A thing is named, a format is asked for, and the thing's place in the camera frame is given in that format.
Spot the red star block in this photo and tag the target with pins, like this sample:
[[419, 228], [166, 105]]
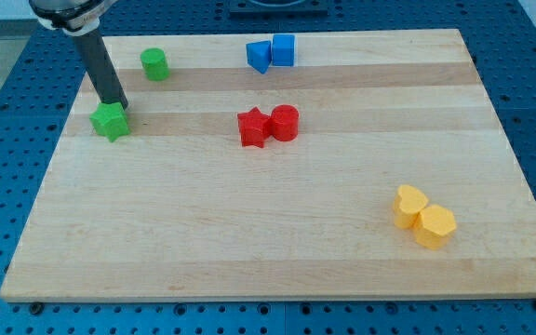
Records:
[[254, 127]]

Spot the green star block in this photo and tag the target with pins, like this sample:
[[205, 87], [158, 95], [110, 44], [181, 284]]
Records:
[[110, 121]]

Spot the red cylinder block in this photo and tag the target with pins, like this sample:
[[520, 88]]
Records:
[[285, 122]]

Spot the wooden board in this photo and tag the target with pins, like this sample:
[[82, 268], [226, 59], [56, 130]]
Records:
[[180, 211]]

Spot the blue triangle block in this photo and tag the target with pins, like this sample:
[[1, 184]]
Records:
[[259, 55]]

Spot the blue cube block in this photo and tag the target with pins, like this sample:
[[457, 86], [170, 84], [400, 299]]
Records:
[[283, 50]]

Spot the yellow heart block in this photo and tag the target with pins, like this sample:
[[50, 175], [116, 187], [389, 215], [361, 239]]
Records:
[[409, 202]]

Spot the green cylinder block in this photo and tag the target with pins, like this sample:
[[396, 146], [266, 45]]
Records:
[[154, 64]]

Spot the yellow hexagon block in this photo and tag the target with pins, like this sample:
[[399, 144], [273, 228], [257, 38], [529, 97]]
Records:
[[434, 227]]

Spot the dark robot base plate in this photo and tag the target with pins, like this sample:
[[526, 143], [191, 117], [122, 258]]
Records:
[[244, 8]]

